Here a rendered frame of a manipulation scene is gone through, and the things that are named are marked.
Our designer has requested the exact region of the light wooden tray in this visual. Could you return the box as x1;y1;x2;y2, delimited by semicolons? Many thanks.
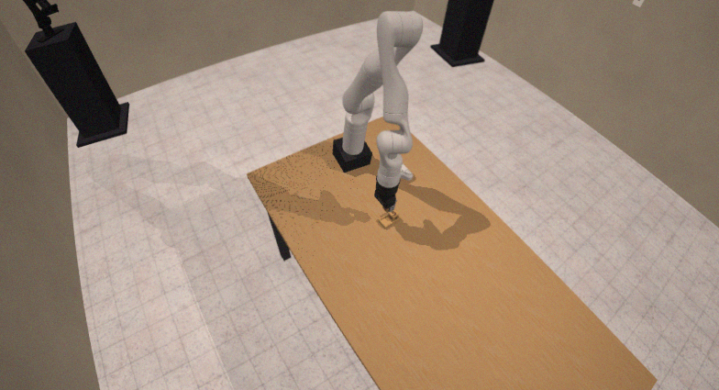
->
379;214;401;229

